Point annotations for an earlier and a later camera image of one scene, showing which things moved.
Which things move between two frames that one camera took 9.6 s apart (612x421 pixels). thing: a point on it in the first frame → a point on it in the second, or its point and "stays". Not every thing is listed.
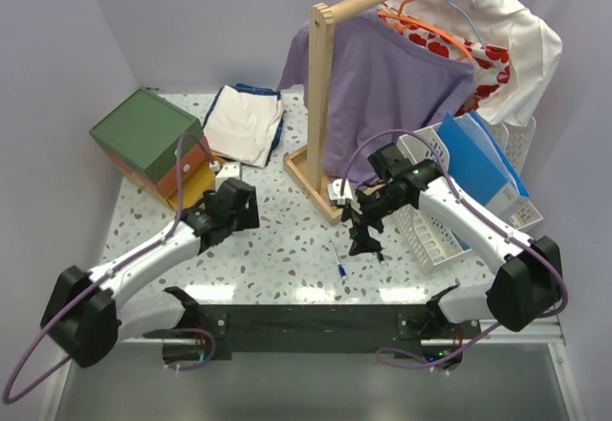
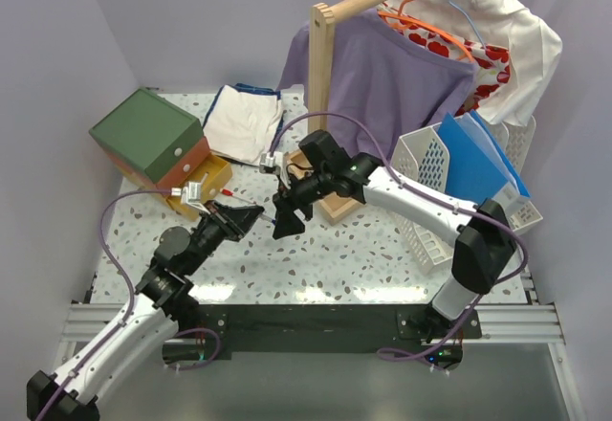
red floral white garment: [491, 63] stays
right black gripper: [362, 241] → [289, 223]
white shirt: [484, 14] stays
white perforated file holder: [427, 241] stays
